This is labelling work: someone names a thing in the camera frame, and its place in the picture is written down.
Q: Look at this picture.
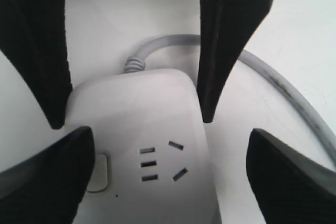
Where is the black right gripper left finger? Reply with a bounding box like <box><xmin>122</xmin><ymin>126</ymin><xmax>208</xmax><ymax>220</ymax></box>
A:
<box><xmin>1</xmin><ymin>126</ymin><xmax>95</xmax><ymax>223</ymax></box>

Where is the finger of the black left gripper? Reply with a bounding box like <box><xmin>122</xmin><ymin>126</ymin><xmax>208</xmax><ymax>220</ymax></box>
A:
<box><xmin>197</xmin><ymin>0</ymin><xmax>274</xmax><ymax>123</ymax></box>
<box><xmin>1</xmin><ymin>0</ymin><xmax>72</xmax><ymax>130</ymax></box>

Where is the grey power cable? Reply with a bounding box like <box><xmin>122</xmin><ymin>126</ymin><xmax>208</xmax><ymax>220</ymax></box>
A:
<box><xmin>123</xmin><ymin>34</ymin><xmax>336</xmax><ymax>172</ymax></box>

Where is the white five-outlet power strip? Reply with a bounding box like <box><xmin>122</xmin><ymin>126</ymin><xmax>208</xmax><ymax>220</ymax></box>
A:
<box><xmin>65</xmin><ymin>69</ymin><xmax>222</xmax><ymax>223</ymax></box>

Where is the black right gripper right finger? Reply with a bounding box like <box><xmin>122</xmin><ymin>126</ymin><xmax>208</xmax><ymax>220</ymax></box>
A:
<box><xmin>246</xmin><ymin>129</ymin><xmax>335</xmax><ymax>223</ymax></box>

